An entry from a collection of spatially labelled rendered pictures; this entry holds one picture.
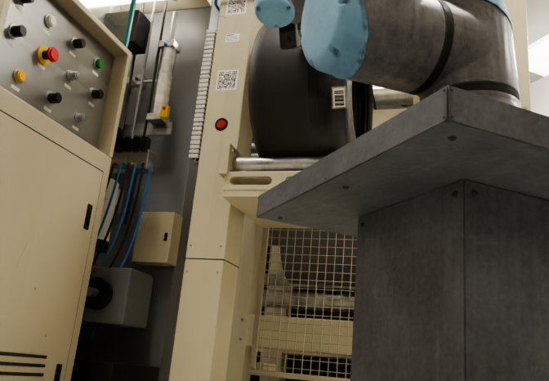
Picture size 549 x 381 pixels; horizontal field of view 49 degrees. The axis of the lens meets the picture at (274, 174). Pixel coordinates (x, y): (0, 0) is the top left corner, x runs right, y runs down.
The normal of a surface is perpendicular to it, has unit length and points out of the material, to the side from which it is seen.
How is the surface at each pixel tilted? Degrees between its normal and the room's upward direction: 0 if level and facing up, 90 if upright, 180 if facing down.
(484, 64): 89
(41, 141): 90
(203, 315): 90
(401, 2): 93
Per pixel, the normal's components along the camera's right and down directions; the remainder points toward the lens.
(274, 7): -0.05, 0.89
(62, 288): 0.95, -0.01
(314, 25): -0.93, -0.07
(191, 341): -0.29, -0.33
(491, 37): 0.38, -0.29
